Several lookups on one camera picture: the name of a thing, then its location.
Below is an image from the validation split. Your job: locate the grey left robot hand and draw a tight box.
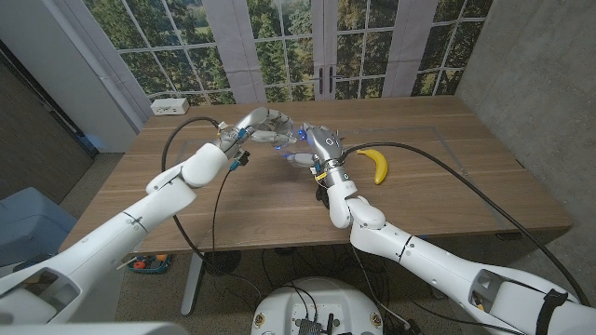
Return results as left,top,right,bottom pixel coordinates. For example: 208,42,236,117
230,106,299,150

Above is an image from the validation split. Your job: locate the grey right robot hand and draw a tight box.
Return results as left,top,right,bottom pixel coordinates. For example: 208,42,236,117
284,123,348,171

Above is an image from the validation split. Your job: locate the clear glass jar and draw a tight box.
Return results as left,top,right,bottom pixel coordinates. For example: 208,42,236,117
278,129,318,162

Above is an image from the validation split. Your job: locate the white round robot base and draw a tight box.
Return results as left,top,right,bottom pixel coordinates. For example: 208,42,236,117
251,277,386,335

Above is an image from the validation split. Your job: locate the yellow toy banana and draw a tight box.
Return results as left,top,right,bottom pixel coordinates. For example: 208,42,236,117
356,148,389,186

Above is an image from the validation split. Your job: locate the printed window backdrop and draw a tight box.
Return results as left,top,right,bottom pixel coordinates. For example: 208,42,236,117
41,0,494,106

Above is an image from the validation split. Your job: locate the white power strip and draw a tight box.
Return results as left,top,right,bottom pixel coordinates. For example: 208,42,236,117
150,97,191,116

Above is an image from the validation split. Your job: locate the black round fan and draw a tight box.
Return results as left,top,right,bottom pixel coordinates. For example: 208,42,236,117
203,249,242,278

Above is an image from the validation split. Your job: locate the white table leg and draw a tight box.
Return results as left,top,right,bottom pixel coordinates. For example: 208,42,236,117
180,252,206,317

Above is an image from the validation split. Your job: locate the basket of colourful toys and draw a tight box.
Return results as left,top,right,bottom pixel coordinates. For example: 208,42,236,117
126,253,171,275

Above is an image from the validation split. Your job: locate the grey blue storage box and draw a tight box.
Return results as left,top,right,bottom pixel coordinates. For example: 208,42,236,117
0,186,78,269

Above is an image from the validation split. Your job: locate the white robot torso edge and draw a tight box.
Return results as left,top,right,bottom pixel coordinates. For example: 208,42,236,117
0,321,190,335

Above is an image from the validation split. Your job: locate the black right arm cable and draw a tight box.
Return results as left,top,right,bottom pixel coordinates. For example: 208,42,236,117
342,141,592,308

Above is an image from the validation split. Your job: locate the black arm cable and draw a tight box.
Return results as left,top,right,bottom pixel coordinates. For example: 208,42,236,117
342,141,592,308
160,115,262,299

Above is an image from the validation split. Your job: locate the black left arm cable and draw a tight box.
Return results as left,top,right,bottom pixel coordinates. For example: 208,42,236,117
160,115,262,299

